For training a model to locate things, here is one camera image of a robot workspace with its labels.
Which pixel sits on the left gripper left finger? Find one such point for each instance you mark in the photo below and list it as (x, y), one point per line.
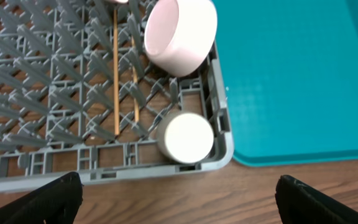
(55, 202)

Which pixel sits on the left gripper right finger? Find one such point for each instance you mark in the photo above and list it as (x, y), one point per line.
(299, 203)

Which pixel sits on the white plastic cup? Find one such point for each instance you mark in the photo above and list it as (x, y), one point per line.
(185, 137)

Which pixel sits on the wooden chopstick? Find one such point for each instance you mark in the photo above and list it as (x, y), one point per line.
(116, 75)
(136, 94)

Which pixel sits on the pink bowl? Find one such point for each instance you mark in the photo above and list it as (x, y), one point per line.
(179, 34)

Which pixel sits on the large pink round plate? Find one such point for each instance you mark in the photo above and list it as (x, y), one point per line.
(118, 1)

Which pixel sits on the grey plastic dish rack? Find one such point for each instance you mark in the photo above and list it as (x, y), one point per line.
(57, 96)

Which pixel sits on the teal plastic serving tray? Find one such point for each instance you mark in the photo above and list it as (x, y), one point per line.
(290, 73)

